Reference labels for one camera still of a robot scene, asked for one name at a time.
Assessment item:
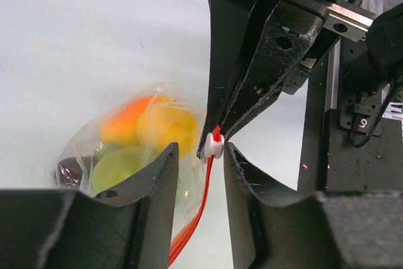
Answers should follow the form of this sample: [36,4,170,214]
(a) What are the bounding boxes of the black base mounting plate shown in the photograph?
[297,39,402,193]

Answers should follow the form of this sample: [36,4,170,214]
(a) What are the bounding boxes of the clear zip top bag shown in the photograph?
[53,84,212,263]

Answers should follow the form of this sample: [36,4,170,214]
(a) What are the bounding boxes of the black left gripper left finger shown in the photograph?
[1,143,179,268]

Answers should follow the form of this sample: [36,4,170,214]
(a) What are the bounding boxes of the dark purple fake fruit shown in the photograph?
[54,156,98,187]

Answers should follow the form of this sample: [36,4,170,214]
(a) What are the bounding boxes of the orange fake peach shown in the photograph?
[99,95,173,147]

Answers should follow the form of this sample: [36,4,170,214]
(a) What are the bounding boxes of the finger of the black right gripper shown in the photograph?
[220,1,324,140]
[197,0,258,158]

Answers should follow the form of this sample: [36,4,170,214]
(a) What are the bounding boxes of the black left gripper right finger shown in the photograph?
[224,143,402,268]

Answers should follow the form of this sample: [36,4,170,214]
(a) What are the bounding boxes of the yellow fake lemon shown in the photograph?
[136,103,199,158]

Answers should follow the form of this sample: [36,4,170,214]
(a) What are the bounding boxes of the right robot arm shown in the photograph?
[197,0,402,158]

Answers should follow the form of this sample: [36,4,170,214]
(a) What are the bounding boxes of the light green fake pear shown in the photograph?
[90,146,158,194]

